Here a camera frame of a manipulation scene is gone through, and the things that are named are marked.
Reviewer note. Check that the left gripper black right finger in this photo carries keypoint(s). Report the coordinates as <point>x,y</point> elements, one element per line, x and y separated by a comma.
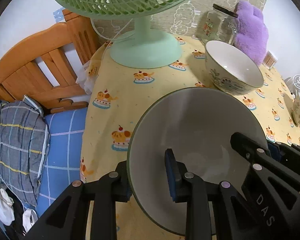
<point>187,187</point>

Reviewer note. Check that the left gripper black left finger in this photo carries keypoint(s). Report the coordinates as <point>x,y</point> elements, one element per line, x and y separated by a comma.
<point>82,204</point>

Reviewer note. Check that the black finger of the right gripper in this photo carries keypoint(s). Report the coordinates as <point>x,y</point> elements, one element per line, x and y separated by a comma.
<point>288,156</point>
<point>271,189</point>

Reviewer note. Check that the pile of clothes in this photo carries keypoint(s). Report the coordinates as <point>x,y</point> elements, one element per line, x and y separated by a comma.
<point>16,229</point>

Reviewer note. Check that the white crumpled cloth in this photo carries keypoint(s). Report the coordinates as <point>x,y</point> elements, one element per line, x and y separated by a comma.
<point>6,207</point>

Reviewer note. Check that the white clip fan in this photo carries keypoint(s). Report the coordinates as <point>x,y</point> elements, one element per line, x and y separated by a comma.
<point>293,84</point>

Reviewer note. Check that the grey plaid pillow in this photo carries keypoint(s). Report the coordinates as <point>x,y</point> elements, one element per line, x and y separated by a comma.
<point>24,145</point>

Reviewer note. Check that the cotton swab container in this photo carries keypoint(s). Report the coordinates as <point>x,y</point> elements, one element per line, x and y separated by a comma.
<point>269,60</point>

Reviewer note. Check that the purple plush toy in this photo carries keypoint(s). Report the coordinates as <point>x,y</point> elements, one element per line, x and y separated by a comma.
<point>252,33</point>

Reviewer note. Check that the green desk fan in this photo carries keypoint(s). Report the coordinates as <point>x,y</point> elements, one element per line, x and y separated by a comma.
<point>143,47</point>

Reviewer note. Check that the glass jar with dark lid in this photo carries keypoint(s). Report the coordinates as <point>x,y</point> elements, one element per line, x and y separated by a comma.
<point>218,24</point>

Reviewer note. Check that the wooden bed headboard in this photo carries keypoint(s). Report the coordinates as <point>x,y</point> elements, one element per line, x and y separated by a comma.
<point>37,66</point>

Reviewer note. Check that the green patterned wall cloth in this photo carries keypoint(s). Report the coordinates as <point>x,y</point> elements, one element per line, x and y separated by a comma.
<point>182,19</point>

